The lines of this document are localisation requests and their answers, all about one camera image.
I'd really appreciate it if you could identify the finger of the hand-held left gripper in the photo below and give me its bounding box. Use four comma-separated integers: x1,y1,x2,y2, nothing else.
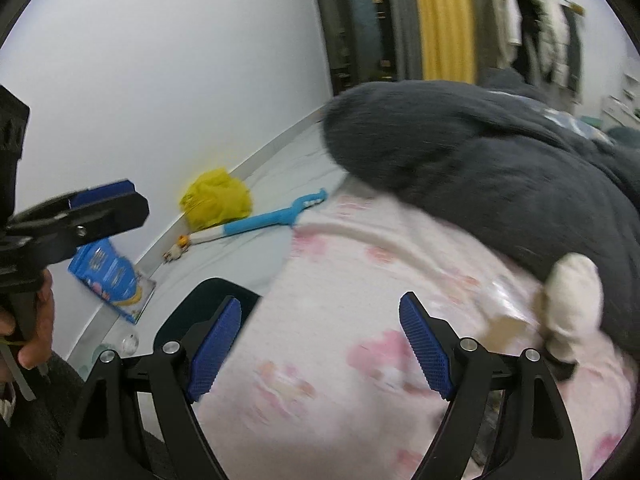
5,178,151,266

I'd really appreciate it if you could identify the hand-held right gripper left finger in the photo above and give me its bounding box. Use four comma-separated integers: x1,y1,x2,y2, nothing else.
65,296,243,480

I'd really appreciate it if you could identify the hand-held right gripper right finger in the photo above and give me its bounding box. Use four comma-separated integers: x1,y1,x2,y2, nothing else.
398,291,583,480

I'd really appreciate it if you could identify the dark teal trash bin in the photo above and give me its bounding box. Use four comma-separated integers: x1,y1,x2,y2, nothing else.
155,277,262,356

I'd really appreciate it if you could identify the white and black wad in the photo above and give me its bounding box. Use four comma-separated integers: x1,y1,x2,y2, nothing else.
537,254,603,381

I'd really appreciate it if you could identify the person's left hand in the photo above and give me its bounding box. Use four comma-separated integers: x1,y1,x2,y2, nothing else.
0,270,55,371

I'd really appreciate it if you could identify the blue pet food bag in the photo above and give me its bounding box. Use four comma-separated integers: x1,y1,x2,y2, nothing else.
67,238,158,323

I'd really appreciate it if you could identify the pink printed blanket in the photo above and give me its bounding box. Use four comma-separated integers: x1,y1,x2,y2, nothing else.
192,192,633,480

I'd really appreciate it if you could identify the green pet bowl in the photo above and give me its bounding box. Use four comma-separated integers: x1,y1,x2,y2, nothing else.
87,342,118,362

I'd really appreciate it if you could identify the yellow plastic bag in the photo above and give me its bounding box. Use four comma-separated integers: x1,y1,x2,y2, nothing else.
179,169,253,231

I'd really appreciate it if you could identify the blue forked plush toy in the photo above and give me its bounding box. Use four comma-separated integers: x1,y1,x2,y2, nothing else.
190,187,328,247

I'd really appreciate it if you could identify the dark grey plush blanket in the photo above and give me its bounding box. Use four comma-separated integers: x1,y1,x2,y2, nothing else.
322,67,640,356

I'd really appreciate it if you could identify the light blue printed bedding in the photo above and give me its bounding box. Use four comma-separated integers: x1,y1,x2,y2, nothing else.
540,105,611,141

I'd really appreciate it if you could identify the dark glass window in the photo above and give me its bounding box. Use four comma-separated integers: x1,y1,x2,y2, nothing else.
310,0,401,96

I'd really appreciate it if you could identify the white cabinet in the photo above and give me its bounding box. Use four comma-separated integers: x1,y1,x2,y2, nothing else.
602,72,640,126

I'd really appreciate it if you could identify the cream hanging jacket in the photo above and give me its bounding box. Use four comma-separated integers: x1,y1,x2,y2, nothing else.
537,2,573,88

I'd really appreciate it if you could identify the yellow curtain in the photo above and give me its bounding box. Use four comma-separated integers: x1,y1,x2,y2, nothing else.
410,0,478,83

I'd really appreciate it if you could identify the grey curtain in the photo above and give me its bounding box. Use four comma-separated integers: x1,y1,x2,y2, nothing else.
387,0,426,81

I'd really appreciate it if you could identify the white hanging garment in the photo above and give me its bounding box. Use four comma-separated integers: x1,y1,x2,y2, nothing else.
487,0,523,68

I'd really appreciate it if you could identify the black hanging garment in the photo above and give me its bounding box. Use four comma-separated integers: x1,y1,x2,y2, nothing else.
520,0,548,81

